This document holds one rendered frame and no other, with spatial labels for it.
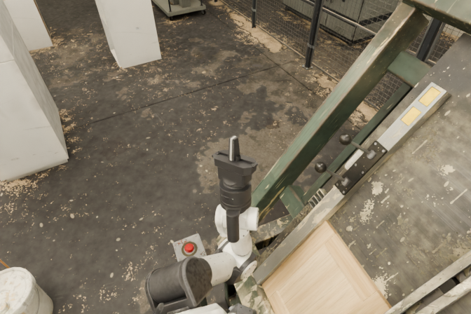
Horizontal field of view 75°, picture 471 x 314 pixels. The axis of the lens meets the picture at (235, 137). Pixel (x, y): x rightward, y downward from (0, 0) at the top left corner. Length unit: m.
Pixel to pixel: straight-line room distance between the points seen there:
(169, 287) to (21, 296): 1.45
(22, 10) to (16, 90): 2.67
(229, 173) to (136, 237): 1.85
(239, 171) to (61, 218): 2.29
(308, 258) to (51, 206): 2.32
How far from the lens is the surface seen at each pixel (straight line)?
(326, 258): 1.16
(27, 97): 2.86
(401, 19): 1.14
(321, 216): 1.12
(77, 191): 3.03
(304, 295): 1.23
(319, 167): 0.99
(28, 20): 5.42
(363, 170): 1.04
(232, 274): 1.08
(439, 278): 0.95
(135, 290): 2.40
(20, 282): 2.30
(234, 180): 0.80
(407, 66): 1.16
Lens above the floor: 2.17
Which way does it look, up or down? 43 degrees down
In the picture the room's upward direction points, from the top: straight up
